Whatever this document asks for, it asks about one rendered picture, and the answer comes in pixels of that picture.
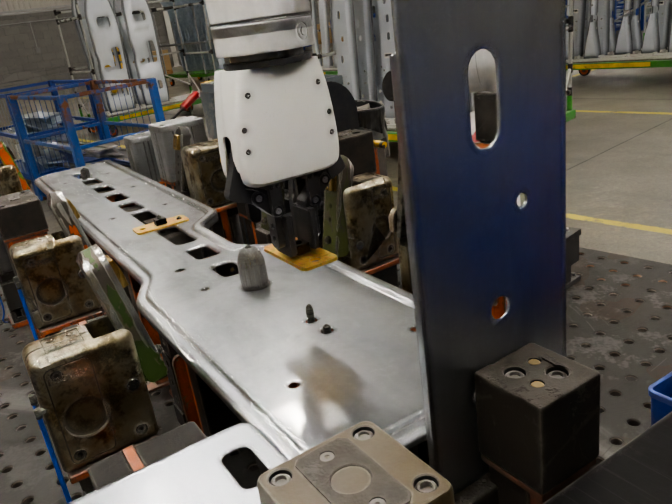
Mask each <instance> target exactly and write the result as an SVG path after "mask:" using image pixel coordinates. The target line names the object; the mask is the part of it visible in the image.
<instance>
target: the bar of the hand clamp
mask: <svg viewBox="0 0 672 504"><path fill-rule="evenodd" d="M382 91H383V94H384V96H385V97H386V99H387V100H389V101H394V99H393V89H392V79H391V71H389V72H387V73H386V75H385V77H384V79H383V82H382ZM397 237H398V238H406V237H407V232H406V224H405V211H404V201H403V191H402V181H401V170H400V160H399V154H398V197H397Z"/></svg>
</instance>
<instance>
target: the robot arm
mask: <svg viewBox="0 0 672 504"><path fill-rule="evenodd" d="M205 2H206V7H207V12H208V17H209V23H210V27H211V33H212V38H213V43H214V48H215V54H216V57H217V58H228V57H229V60H230V62H228V63H224V64H223V67H224V70H219V71H215V75H214V98H215V116H216V127H217V136H218V144H219V152H220V158H221V163H222V168H223V172H224V175H225V177H226V183H225V190H224V197H225V199H227V200H229V201H232V202H238V203H246V204H252V205H254V206H256V207H257V208H259V209H260V210H261V211H262V212H264V213H266V214H267V219H268V224H269V230H270V235H271V241H272V244H273V246H274V247H275V248H276V249H277V250H278V251H279V252H281V253H283V254H285V255H287V256H289V257H294V256H296V255H297V254H298V251H297V245H296V239H295V233H294V227H293V221H292V217H291V216H290V215H288V214H286V211H285V207H284V201H283V196H282V190H281V185H280V182H282V181H286V180H290V179H293V178H294V184H295V191H296V197H297V202H296V203H293V204H294V205H293V212H294V218H295V225H296V231H297V237H298V239H303V240H306V241H308V242H309V244H310V247H311V248H313V249H317V248H320V240H319V235H320V233H321V230H320V224H319V217H318V210H317V206H318V205H320V203H321V201H322V198H321V195H322V194H323V192H324V190H325V188H326V187H327V185H328V183H329V181H330V180H331V179H333V178H334V177H336V176H337V175H338V174H339V173H340V172H342V171H343V170H344V169H345V163H344V161H343V159H342V157H341V155H340V153H339V141H338V133H337V127H336V121H335V116H334V111H333V106H332V102H331V98H330V94H329V90H328V86H327V83H326V80H325V76H324V73H323V70H322V67H321V65H320V62H319V60H318V57H317V56H311V52H310V51H304V50H303V47H305V46H309V45H313V44H315V38H314V31H313V23H312V16H311V9H310V1H309V0H205ZM305 13H310V14H305ZM298 14H302V15H298ZM291 15H295V16H291ZM284 16H288V17H284ZM277 17H280V18H277ZM270 18H273V19H270ZM263 19H266V20H263ZM256 20H259V21H256ZM248 21H252V22H248ZM241 22H245V23H241ZM234 23H238V24H234ZM227 24H231V25H227ZM220 25H224V26H220ZM212 26H217V27H212ZM468 80H469V93H472V92H478V91H489V92H495V93H496V70H495V62H494V58H493V56H492V54H491V53H490V52H489V51H487V50H486V49H480V50H478V51H476V53H475V54H474V55H473V56H472V58H471V60H470V63H469V68H468ZM244 184H245V185H246V186H248V187H254V188H256V190H254V189H246V188H245V187H244Z"/></svg>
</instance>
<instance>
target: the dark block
mask: <svg viewBox="0 0 672 504"><path fill-rule="evenodd" d="M337 133H338V141H339V153H340V155H344V156H346V157H347V158H348V159H349V160H350V161H351V163H352V165H353V167H354V172H353V176H357V175H360V174H364V173H367V172H371V173H375V174H376V161H375V152H374V143H373V134H372V131H366V130H359V129H355V128H351V129H349V130H345V131H341V132H337Z"/></svg>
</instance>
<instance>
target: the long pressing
mask: <svg viewBox="0 0 672 504"><path fill-rule="evenodd" d="M83 167H84V168H88V169H89V171H90V175H91V178H90V179H86V180H82V178H81V179H77V178H76V177H74V176H76V175H80V174H81V173H80V170H81V169H83ZM107 173H108V174H107ZM91 180H98V181H99V182H101V183H99V184H95V185H90V186H87V185H86V184H84V182H87V181H91ZM34 184H35V185H36V186H37V187H38V188H39V189H40V190H41V191H42V192H43V193H44V194H45V195H46V196H47V197H48V195H49V194H50V193H52V192H54V191H56V190H58V189H59V190H60V191H61V193H62V194H63V196H64V197H65V198H68V199H69V200H70V201H71V203H72V204H73V205H74V206H75V207H76V209H77V211H78V213H79V215H80V216H81V217H80V218H79V219H77V220H78V222H79V224H80V225H81V227H82V229H83V231H84V232H85V233H86V234H87V235H88V236H89V237H90V238H92V239H93V240H94V241H95V242H96V243H97V244H98V245H99V246H100V247H101V248H102V249H103V250H104V251H105V252H106V253H107V254H108V255H109V256H110V257H111V258H113V259H114V260H115V261H116V262H117V263H118V264H119V265H120V266H121V267H122V268H123V269H124V270H125V271H126V272H127V273H128V274H129V275H130V276H131V277H132V278H134V279H135V280H136V281H137V282H138V283H139V284H140V285H141V287H140V290H139V293H138V297H137V300H136V306H137V310H138V311H139V312H140V314H141V315H142V316H143V317H144V318H145V319H146V320H147V321H148V322H149V323H150V324H151V325H152V326H153V328H154V329H155V330H156V331H157V332H158V333H159V334H160V335H161V336H162V337H163V338H164V339H165V340H166V342H167V343H168V344H169V345H170V346H171V347H172V348H173V349H174V350H175V351H176V352H177V353H178V354H179V355H180V357H181V358H182V359H183V360H184V361H185V362H186V363H187V364H188V365H189V366H190V367H191V368H192V369H193V371H194V372H195V373H196V374H197V375H198V376H199V377H200V378H201V379H202V380H203V381H204V382H205V383H206V385H207V386H208V387H209V388H210V389H211V390H212V391H213V392H214V393H215V394H216V395H217V396H218V397H219V399H220V400H221V401H222V402H223V403H224V404H225V405H226V406H227V407H228V408H229V409H230V410H231V411H232V413H233V414H234V415H235V416H236V417H237V418H238V419H239V420H240V421H241V422H242V423H250V424H252V425H253V426H255V427H256V428H257V430H258V431H259V432H260V433H261V434H262V435H263V436H264V437H265V438H266V439H267V440H268V441H269V442H270V443H271V444H272V445H273V446H274V447H275V448H276V449H277V450H278V452H279V453H280V454H281V455H282V456H283V457H284V458H285V459H286V460H289V459H291V458H293V457H295V456H297V455H298V454H300V453H302V452H304V451H306V450H308V449H310V448H312V447H314V446H316V445H318V444H320V443H321V442H323V441H325V440H327V439H329V438H331V437H333V436H335V435H337V434H339V433H341V432H343V431H344V430H346V429H348V428H350V427H352V426H354V425H356V424H358V423H360V422H362V421H371V422H373V423H374V424H376V425H377V426H378V427H380V428H381V429H382V430H383V431H385V432H386V433H387V434H389V435H390V436H391V437H393V438H394V439H395V440H396V441H398V442H399V443H400V444H402V445H403V446H404V447H405V448H407V449H408V450H410V449H412V448H414V447H415V446H417V445H419V444H421V443H422V442H424V441H426V440H427V435H426V425H425V415H424V405H423V395H422V384H421V374H420V364H419V354H418V344H417V333H416V331H411V329H412V328H415V327H416V323H415V313H414V303H413V294H412V293H409V292H407V291H405V290H403V289H401V288H398V287H396V286H394V285H392V284H390V283H387V282H385V281H383V280H381V279H379V278H376V277H374V276H372V275H370V274H367V273H365V272H363V271H361V270H359V269H356V268H354V267H352V266H350V265H348V264H345V263H343V262H341V261H339V260H336V261H334V262H331V263H329V264H326V265H323V266H321V267H318V268H315V269H312V270H309V271H301V270H299V269H297V268H295V267H293V266H291V265H289V264H288V263H286V262H284V261H282V260H280V259H278V258H276V257H274V256H272V255H270V254H268V253H266V252H265V251H264V247H265V246H268V245H271V244H272V243H268V244H236V243H233V242H231V241H229V240H227V239H225V238H223V237H222V236H220V235H218V234H216V233H214V232H212V231H211V230H209V228H211V227H212V226H213V225H214V224H215V223H216V222H217V221H218V220H219V217H218V212H217V210H216V209H214V208H212V207H210V206H207V205H205V204H203V203H201V202H199V201H197V200H195V199H192V198H190V197H188V196H186V195H184V194H182V193H180V192H177V191H175V190H173V189H171V188H169V187H167V186H165V185H163V184H160V183H158V182H156V181H154V180H152V179H150V178H148V177H145V176H143V175H141V174H139V173H137V172H135V171H133V170H130V169H128V168H126V167H124V166H122V165H120V164H118V163H115V162H113V161H111V160H103V161H101V162H99V163H95V164H90V165H86V166H82V167H77V168H73V169H69V170H64V171H60V172H56V173H51V174H47V175H44V176H41V177H39V178H37V179H35V181H34ZM102 187H109V188H111V189H112V190H113V191H109V192H105V193H98V192H96V191H95V190H94V189H98V188H102ZM119 194H120V195H122V196H124V197H126V198H127V199H125V200H121V201H117V202H111V201H110V200H108V199H107V197H110V196H114V195H119ZM132 203H135V204H137V205H139V206H140V207H142V208H143V209H140V210H136V211H133V212H126V211H125V210H123V209H122V208H120V207H121V206H124V205H128V204H132ZM165 204H166V205H165ZM144 212H150V213H152V214H153V215H155V216H158V215H161V216H164V217H166V219H167V218H171V217H174V216H178V215H184V216H186V217H188V218H189V221H187V222H184V223H180V224H177V225H173V226H170V227H166V228H163V229H160V230H156V231H153V232H149V233H146V234H142V235H137V234H136V233H135V232H133V230H132V229H133V228H135V227H139V226H143V225H145V224H144V223H142V222H141V221H139V220H138V219H136V218H135V217H133V216H134V215H137V214H140V213H144ZM111 219H112V220H111ZM170 228H176V229H178V230H180V231H181V232H183V233H185V234H186V235H188V236H190V237H191V238H193V239H194V240H195V241H192V242H189V243H186V244H182V245H175V244H174V243H172V242H171V241H169V240H168V239H166V238H165V237H163V236H162V235H160V234H159V233H158V232H160V231H163V230H166V229H170ZM246 245H251V246H256V247H257V248H258V249H259V250H260V251H261V253H262V254H263V257H264V259H265V264H266V269H267V274H268V280H269V285H268V286H267V287H265V288H263V289H261V290H257V291H244V290H242V286H241V281H240V277H239V273H238V274H235V275H232V276H228V277H223V276H221V275H220V274H218V273H217V272H215V271H214V270H213V269H214V268H216V267H219V266H222V265H225V264H229V263H233V264H235V265H237V257H238V253H239V251H240V250H241V249H242V248H243V247H245V246H246ZM204 247H207V248H209V249H211V250H213V251H214V252H216V253H217V254H218V255H215V256H212V257H209V258H206V259H200V260H199V259H196V258H194V257H193V256H191V255H190V254H188V253H189V252H190V251H193V250H196V249H199V248H204ZM178 270H183V271H181V272H177V271H178ZM205 288H209V289H208V290H206V291H202V290H203V289H205ZM307 304H310V305H312V307H313V310H314V316H315V319H317V321H316V322H314V323H306V321H307V316H306V306H307ZM325 324H329V325H330V326H331V329H333V331H332V332H331V333H328V334H324V333H322V332H321V331H322V330H323V326H324V325H325ZM292 383H299V384H300V385H299V386H298V387H296V388H289V387H288V386H289V385H290V384H292Z"/></svg>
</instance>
